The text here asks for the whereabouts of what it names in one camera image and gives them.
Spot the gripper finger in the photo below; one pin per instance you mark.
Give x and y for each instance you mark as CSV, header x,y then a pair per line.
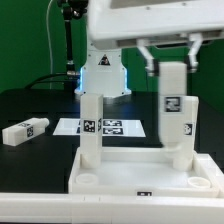
x,y
195,41
150,61

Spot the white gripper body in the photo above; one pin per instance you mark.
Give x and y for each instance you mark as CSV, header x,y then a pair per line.
x,y
121,23

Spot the white desk top tray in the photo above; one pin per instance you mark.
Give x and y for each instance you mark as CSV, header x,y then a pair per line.
x,y
126,171

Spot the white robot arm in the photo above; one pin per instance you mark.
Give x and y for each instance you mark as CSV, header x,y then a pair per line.
x,y
103,72

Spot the paper sheet with markers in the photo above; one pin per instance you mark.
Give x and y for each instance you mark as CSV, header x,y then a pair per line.
x,y
111,127

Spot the white front fence bar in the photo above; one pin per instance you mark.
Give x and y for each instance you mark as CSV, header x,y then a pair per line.
x,y
77,209

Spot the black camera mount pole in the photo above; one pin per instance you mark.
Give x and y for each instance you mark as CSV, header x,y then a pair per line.
x,y
71,9

